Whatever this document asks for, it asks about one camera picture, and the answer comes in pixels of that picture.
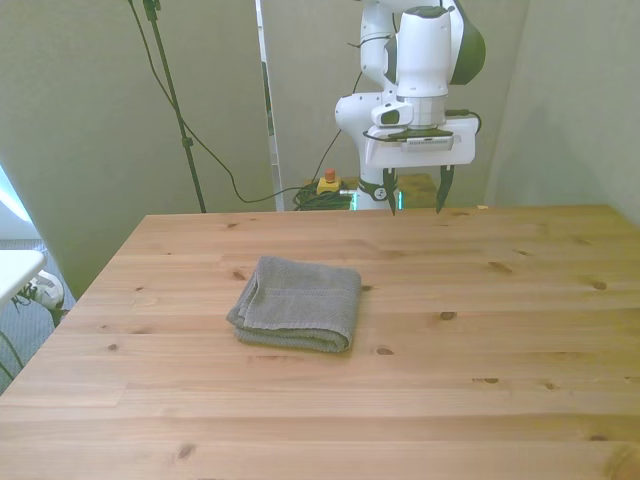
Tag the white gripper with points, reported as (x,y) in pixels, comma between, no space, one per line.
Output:
(465,145)

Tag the grey towel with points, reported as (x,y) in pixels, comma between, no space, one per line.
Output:
(300,305)

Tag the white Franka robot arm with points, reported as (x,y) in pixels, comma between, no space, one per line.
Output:
(422,50)

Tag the yellow emergency stop button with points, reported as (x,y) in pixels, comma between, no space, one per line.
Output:
(329,185)

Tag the white black sneaker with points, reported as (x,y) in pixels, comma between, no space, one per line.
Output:
(47,290)

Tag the white side table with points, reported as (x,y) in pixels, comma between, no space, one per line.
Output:
(15,272)

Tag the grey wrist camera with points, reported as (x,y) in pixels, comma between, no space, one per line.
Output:
(427,143)

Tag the white vertical wall trim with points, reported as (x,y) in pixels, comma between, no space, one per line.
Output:
(261,30)

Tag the black camera stand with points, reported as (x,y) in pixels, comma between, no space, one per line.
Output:
(188,145)

